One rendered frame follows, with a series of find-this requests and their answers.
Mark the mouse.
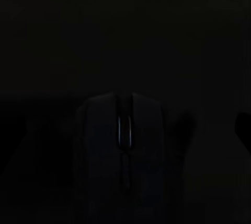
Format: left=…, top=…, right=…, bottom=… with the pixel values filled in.
left=72, top=92, right=185, bottom=224

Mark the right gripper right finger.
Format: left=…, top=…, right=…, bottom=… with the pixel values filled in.
left=234, top=112, right=251, bottom=154

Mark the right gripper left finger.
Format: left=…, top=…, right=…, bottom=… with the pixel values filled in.
left=0, top=112, right=27, bottom=175

